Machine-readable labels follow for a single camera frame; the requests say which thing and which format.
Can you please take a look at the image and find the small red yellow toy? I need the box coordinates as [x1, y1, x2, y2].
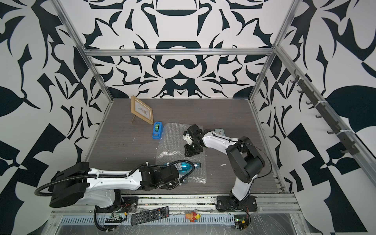
[185, 211, 201, 223]

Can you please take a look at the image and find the blue tape dispenser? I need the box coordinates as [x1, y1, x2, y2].
[152, 121, 163, 140]

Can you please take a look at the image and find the black wall hook rail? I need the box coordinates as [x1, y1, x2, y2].
[292, 75, 360, 155]

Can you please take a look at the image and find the wooden picture frame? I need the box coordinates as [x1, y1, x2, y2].
[131, 96, 154, 124]

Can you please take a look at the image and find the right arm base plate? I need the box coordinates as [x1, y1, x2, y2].
[215, 195, 258, 212]

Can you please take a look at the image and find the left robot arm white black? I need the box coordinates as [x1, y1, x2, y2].
[49, 162, 182, 209]

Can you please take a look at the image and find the small teal alarm clock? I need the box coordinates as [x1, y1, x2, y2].
[214, 128, 225, 136]

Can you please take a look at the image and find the blue liquid bottle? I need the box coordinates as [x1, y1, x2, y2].
[174, 162, 201, 176]

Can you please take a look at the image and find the small green circuit board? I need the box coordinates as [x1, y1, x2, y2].
[105, 213, 127, 224]

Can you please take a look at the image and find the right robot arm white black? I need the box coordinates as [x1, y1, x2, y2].
[183, 124, 265, 203]

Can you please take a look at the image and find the clear bubble wrap sheet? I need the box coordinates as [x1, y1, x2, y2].
[156, 123, 207, 184]

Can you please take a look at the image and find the black remote control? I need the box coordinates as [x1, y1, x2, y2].
[131, 206, 169, 226]

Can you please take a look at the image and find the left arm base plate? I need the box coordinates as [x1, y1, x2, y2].
[97, 196, 139, 213]

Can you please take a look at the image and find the black electronics box green led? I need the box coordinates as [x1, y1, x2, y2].
[234, 214, 251, 231]

